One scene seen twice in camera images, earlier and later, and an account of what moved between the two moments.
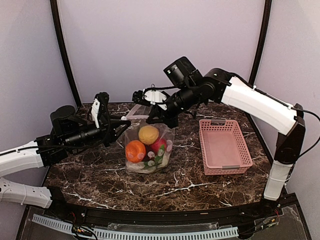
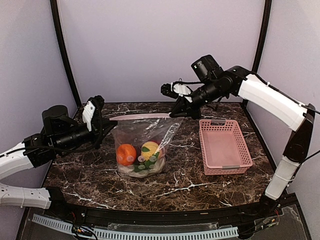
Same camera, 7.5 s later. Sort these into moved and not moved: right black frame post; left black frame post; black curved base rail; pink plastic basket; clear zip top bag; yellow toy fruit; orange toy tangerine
Moved: orange toy tangerine; clear zip top bag; yellow toy fruit
Not moved: right black frame post; pink plastic basket; black curved base rail; left black frame post
